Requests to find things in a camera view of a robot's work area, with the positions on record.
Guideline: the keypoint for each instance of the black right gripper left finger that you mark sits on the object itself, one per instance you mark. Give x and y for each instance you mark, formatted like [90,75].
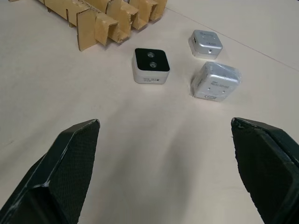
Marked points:
[63,172]

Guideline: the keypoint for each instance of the white cube with black face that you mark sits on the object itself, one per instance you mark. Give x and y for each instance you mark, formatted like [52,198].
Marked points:
[151,65]

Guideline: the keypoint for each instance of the plastic-wrapped silver cube device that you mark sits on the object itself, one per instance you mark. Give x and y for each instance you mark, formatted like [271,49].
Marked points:
[216,81]

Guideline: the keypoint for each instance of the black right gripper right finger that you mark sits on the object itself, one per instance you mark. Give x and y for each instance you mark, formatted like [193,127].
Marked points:
[264,168]

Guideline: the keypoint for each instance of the small silver cube device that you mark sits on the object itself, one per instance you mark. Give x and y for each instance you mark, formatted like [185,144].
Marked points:
[205,43]

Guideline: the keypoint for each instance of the brown cardboard divider insert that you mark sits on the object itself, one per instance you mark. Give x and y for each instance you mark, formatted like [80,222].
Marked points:
[109,21]

